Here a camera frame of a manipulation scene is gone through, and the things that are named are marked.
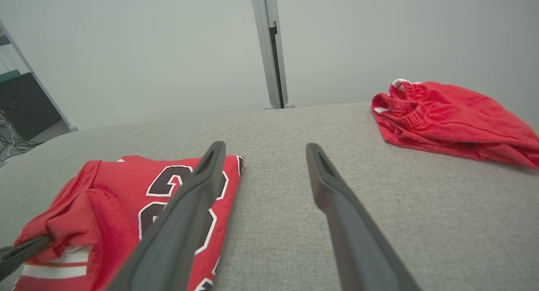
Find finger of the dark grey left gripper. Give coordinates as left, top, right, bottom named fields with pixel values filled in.
left=0, top=235, right=53, bottom=282

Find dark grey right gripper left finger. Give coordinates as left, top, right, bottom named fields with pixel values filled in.
left=107, top=141, right=227, bottom=291

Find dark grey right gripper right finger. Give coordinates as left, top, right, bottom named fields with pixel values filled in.
left=306, top=143, right=422, bottom=291

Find red white basketball jersey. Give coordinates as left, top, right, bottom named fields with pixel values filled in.
left=12, top=155, right=245, bottom=291

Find red shorts with white trim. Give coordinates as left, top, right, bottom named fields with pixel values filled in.
left=371, top=79, right=539, bottom=170

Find grey fabric covered table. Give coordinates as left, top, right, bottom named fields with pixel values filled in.
left=0, top=101, right=539, bottom=291

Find black cabinet box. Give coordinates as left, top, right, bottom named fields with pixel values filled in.
left=0, top=71, right=62, bottom=141

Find black floor cables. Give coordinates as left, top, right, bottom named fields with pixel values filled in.
left=0, top=110, right=40, bottom=162

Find grey metal side frame post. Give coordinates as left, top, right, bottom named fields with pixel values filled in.
left=0, top=21, right=79, bottom=133

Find grey metal partition post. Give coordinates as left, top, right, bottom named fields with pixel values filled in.
left=249, top=0, right=289, bottom=109

